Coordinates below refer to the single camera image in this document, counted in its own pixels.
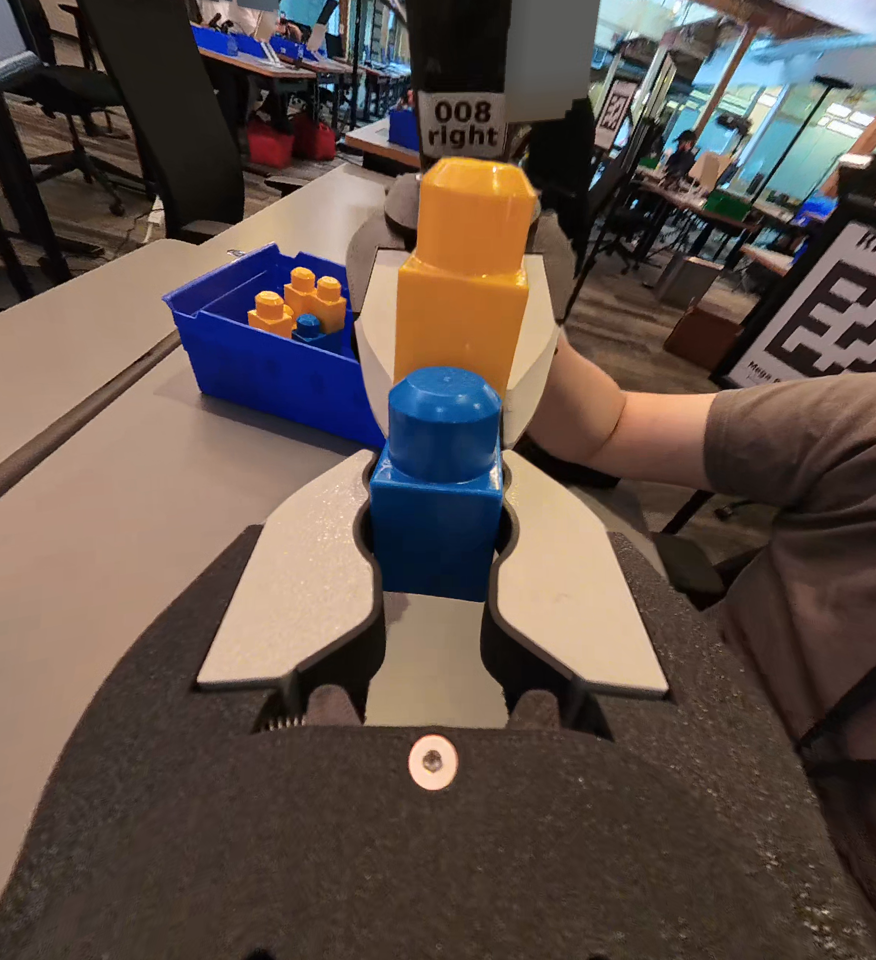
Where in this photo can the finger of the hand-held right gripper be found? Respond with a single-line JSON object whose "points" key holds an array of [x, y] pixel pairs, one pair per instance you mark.
{"points": [[378, 337], [539, 337]]}

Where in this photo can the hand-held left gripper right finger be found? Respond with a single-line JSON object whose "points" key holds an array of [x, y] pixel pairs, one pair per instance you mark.
{"points": [[573, 600]]}

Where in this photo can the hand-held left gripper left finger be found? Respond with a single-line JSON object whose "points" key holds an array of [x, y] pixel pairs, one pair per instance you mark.
{"points": [[295, 600]]}

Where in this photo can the blue plastic bin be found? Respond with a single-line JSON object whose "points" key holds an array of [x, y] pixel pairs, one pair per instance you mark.
{"points": [[273, 382], [404, 127], [213, 37]]}

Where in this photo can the background desk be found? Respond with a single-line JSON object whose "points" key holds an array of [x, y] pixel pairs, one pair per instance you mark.
{"points": [[378, 142], [258, 71], [707, 217]]}

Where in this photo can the black wrist rest pad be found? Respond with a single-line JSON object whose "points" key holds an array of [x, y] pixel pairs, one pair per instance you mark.
{"points": [[565, 465]]}

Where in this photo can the grey bin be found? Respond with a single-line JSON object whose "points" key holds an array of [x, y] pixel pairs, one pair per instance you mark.
{"points": [[689, 277]]}

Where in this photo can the brown box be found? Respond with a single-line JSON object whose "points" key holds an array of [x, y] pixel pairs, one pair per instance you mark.
{"points": [[704, 337]]}

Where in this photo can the red bag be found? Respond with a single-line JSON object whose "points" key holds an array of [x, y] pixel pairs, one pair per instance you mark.
{"points": [[315, 139], [269, 146]]}

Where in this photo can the green bin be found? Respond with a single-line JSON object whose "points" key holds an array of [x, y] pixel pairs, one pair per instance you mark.
{"points": [[726, 205]]}

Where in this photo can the framed tag sign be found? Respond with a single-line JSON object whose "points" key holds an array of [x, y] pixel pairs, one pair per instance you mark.
{"points": [[842, 315]]}

